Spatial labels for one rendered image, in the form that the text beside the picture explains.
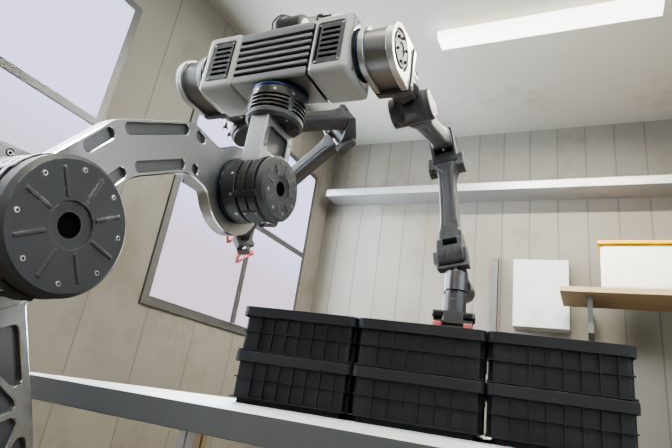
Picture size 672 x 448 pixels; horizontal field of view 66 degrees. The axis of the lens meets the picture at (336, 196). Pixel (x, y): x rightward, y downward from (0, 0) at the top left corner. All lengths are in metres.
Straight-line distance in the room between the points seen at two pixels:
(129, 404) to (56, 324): 1.77
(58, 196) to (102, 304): 2.18
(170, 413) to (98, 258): 0.30
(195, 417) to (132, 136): 0.47
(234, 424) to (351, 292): 3.64
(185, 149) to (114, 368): 2.03
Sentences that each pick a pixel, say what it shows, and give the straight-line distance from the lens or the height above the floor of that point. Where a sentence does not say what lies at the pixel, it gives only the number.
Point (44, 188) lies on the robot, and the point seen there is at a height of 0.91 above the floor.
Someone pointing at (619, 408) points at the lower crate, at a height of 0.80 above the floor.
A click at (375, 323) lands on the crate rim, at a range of 1.27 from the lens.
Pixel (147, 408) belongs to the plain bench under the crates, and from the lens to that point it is 0.94.
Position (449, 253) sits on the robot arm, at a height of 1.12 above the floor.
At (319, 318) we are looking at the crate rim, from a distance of 1.31.
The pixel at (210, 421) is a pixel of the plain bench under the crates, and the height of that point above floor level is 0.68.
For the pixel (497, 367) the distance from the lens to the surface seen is 1.25.
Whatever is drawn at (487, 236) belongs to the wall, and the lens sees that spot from 4.24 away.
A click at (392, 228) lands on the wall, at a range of 4.46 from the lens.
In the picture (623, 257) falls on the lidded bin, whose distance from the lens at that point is 3.48.
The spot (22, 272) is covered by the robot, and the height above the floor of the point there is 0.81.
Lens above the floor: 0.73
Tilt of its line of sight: 22 degrees up
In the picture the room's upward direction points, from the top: 9 degrees clockwise
